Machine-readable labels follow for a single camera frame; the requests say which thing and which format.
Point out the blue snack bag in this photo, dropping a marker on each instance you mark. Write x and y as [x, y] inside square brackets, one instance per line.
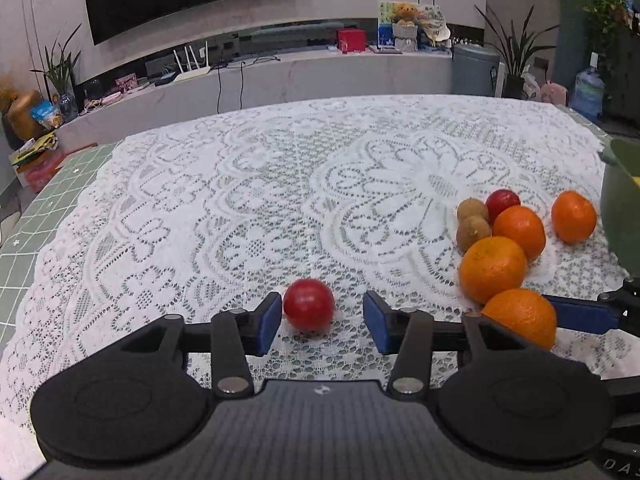
[46, 115]

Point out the wall socket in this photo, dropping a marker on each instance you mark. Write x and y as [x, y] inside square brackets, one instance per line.
[541, 63]

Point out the brown kiwi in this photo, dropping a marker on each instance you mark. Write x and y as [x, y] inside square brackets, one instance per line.
[472, 232]
[471, 209]

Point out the small red tomato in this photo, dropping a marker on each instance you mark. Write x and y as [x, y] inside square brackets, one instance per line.
[308, 305]
[502, 202]

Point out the orange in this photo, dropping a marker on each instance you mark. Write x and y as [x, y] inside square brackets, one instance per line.
[574, 216]
[525, 315]
[520, 230]
[492, 270]

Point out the brown teddy bear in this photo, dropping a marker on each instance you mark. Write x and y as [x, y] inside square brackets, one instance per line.
[404, 14]

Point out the green printed card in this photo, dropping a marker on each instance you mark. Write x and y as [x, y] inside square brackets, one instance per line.
[385, 25]

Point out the black set-top box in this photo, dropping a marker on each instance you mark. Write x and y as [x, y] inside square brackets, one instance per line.
[165, 79]

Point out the pink bag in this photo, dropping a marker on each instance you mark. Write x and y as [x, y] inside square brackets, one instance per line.
[554, 94]

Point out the blue water bottle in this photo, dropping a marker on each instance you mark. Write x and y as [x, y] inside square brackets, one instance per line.
[587, 92]

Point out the grey trash bin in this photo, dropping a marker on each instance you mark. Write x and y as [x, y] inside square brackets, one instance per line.
[475, 70]

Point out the pink card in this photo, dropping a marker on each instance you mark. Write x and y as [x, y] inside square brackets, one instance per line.
[126, 83]

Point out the potted plant in blue vase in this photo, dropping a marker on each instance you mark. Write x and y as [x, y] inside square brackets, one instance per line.
[62, 75]

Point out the tall potted plant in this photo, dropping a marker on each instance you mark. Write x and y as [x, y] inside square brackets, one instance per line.
[517, 55]

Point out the white printed bag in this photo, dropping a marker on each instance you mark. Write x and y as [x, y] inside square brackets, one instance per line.
[435, 27]

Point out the white marble television console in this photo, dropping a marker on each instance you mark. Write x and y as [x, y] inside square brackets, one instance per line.
[325, 77]

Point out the white plastic bag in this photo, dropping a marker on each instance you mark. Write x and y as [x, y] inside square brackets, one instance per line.
[530, 85]

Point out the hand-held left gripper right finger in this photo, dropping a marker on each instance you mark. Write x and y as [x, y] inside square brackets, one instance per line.
[377, 322]

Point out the red box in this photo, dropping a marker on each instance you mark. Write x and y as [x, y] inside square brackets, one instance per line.
[351, 41]

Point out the hanging ivy plant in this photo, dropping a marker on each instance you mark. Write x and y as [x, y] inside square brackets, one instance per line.
[602, 15]

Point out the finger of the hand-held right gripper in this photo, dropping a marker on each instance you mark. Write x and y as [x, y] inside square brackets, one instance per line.
[580, 315]

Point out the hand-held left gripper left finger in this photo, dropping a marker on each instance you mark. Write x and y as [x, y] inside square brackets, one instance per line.
[269, 322]

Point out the white lace tablecloth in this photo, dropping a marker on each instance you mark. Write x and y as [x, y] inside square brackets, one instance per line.
[250, 200]
[35, 240]

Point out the green bowl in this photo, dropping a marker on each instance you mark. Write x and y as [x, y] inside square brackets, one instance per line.
[620, 210]

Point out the white router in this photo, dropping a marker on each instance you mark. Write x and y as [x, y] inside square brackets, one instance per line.
[191, 71]

